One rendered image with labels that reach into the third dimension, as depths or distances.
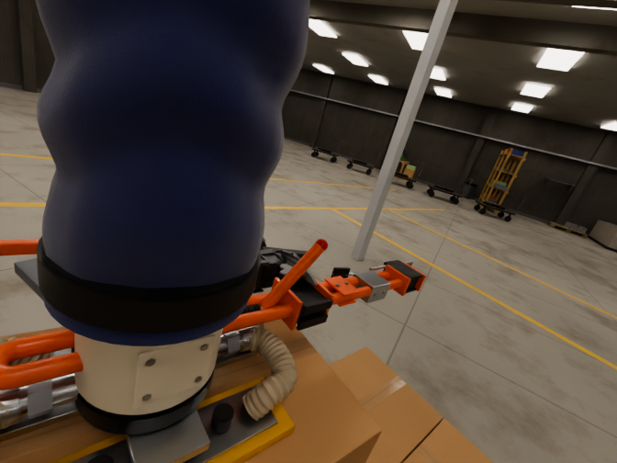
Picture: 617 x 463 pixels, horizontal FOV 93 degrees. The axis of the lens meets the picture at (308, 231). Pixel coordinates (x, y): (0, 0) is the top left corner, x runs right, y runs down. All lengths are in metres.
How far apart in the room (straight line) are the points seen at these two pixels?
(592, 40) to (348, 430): 7.06
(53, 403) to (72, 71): 0.35
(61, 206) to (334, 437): 0.47
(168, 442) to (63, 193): 0.30
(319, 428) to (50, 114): 0.51
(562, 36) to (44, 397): 7.27
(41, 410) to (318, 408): 0.37
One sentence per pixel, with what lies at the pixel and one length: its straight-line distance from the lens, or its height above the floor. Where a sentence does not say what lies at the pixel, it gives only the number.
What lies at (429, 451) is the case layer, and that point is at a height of 0.54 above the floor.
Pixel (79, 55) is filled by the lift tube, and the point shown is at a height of 1.44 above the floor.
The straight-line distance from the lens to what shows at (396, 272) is 0.79.
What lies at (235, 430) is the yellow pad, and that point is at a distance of 0.50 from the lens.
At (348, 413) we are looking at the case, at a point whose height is 1.00.
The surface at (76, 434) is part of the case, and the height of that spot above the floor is 1.01.
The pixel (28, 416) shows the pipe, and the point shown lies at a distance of 0.48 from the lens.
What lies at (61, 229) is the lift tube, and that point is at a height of 1.31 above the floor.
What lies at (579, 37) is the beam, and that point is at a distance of 7.25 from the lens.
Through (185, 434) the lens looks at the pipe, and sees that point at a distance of 0.46.
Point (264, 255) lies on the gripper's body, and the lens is 0.63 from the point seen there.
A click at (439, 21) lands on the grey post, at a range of 3.67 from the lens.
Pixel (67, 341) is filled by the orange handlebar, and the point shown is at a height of 1.14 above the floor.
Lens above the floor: 1.44
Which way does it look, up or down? 20 degrees down
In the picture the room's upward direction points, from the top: 16 degrees clockwise
